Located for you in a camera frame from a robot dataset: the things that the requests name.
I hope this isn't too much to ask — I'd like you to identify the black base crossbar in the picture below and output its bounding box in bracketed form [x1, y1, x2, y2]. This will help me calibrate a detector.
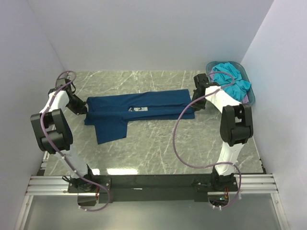
[62, 173, 240, 206]

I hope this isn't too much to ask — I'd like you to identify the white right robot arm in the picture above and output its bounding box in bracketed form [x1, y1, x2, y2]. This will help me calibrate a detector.
[191, 74, 253, 191]

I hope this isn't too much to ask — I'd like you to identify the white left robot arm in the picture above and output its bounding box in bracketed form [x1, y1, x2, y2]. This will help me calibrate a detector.
[30, 71, 96, 193]

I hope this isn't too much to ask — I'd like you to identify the aluminium frame rail left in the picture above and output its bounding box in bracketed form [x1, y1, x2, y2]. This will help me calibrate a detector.
[38, 70, 73, 171]

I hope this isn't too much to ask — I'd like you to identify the aluminium frame rail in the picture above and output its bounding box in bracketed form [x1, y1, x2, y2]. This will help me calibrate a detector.
[38, 70, 73, 171]
[26, 174, 278, 196]

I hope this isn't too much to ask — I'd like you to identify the aluminium frame rail front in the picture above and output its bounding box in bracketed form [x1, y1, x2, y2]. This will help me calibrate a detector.
[26, 174, 278, 196]

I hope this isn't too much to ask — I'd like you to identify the turquoise t-shirt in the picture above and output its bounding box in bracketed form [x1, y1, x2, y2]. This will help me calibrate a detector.
[211, 62, 251, 102]

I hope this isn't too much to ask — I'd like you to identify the dark blue printed t-shirt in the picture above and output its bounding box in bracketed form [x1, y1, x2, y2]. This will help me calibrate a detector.
[84, 89, 191, 144]

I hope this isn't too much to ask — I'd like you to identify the teal plastic laundry basket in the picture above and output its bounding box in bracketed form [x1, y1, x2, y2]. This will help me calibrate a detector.
[206, 61, 255, 105]

